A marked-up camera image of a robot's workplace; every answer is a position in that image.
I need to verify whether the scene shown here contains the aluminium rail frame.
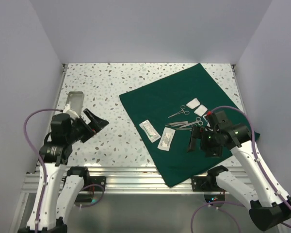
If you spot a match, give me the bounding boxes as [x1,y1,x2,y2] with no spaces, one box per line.
[12,63,263,233]

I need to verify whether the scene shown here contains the silver tweezers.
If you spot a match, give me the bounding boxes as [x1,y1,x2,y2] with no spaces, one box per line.
[165,121,188,127]

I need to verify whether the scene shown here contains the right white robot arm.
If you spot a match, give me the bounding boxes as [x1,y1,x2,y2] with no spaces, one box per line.
[188,124,291,231]

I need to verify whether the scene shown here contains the silver forceps lower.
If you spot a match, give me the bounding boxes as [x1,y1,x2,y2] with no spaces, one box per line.
[175,126,192,131]

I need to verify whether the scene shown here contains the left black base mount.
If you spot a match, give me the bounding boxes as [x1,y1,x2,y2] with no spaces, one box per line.
[63,176,107,195]

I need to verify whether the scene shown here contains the silver surgical scissors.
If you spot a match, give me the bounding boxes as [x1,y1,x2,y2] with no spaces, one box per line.
[180,116,204,128]

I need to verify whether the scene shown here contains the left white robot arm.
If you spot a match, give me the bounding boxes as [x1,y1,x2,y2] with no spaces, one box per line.
[18,107,109,233]

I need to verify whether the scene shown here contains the green surgical drape cloth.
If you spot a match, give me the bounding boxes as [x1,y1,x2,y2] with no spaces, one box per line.
[119,63,261,188]

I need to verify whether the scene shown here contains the silver forceps upper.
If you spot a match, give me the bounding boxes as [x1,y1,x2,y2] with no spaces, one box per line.
[168,105,190,118]

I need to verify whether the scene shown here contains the metal instrument tray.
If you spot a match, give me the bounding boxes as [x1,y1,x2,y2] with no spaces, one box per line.
[65,91,84,115]

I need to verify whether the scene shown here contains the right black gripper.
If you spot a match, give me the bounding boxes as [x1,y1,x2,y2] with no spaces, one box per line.
[186,125,222,158]

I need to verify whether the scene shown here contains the white suture packet printed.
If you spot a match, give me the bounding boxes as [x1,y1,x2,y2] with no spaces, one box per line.
[158,127,176,151]

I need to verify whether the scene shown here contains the suture packet green thread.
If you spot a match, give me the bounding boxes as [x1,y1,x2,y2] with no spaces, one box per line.
[139,120,161,143]

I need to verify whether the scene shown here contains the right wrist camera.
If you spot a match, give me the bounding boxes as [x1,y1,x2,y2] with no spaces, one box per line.
[207,111,230,130]

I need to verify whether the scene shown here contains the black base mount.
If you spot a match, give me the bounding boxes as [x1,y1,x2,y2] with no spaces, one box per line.
[191,176,222,194]
[63,176,107,195]

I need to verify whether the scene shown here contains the silver forceps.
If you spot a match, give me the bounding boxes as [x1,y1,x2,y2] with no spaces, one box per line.
[168,105,190,118]
[175,126,192,131]

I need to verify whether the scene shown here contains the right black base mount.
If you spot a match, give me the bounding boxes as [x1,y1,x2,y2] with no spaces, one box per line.
[191,176,222,194]

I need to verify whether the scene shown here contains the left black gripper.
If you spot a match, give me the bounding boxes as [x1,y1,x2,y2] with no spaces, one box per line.
[65,109,108,144]

